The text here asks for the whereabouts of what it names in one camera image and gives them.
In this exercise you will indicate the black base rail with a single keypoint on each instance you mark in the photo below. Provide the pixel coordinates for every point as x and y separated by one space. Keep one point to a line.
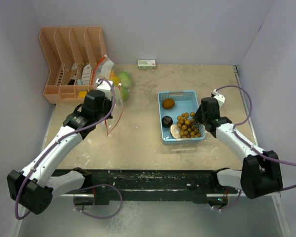
197 186

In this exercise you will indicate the green cabbage front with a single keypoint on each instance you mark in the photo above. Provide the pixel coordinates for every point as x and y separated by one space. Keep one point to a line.
124 92

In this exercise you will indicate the blue plastic basket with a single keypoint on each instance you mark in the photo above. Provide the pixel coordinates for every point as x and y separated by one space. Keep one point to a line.
176 109

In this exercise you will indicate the green cabbage back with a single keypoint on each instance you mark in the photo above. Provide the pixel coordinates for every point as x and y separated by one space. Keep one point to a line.
125 79

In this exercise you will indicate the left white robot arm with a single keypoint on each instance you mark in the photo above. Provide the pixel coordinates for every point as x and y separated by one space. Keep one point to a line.
34 187

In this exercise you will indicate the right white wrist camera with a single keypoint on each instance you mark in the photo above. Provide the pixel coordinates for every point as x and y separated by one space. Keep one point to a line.
219 97

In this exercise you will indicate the green cabbage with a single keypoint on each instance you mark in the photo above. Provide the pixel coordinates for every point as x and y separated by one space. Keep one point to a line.
124 92
125 79

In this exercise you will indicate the brown longan bunch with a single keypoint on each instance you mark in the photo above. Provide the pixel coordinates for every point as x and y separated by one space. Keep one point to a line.
189 128

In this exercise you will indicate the pink desk organizer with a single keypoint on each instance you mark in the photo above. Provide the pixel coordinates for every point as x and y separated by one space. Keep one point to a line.
67 50

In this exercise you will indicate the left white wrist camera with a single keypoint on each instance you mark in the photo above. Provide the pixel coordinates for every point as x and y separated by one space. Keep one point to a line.
104 85

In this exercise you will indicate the yellow starfruit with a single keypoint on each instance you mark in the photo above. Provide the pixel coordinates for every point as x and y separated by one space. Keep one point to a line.
115 80

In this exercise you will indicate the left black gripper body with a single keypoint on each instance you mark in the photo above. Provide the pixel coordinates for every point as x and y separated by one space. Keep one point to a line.
105 112

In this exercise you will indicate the beige mushroom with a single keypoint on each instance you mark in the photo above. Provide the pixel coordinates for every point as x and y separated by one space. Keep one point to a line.
175 131

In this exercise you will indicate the clear orange zip bag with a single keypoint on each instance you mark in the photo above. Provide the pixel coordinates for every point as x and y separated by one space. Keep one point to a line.
106 74

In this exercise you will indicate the brown kiwi fruit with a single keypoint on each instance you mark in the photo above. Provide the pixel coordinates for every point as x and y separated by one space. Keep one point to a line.
168 104

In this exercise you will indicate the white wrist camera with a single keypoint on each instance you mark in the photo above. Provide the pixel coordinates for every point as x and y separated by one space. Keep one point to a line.
219 97
104 85

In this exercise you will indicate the dark purple fruit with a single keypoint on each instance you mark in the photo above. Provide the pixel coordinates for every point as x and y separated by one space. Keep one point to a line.
166 121

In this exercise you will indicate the white tube in organizer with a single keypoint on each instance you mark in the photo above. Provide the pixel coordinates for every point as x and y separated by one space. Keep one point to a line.
86 74

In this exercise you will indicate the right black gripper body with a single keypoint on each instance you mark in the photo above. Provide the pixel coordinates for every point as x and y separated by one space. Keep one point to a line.
204 119

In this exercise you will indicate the green white small box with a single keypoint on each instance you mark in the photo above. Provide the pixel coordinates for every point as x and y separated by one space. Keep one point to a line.
145 64

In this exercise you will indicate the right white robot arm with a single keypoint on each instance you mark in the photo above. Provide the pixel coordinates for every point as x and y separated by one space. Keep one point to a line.
260 174

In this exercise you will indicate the yellow block in organizer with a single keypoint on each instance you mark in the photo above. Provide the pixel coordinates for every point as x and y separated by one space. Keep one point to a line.
82 94

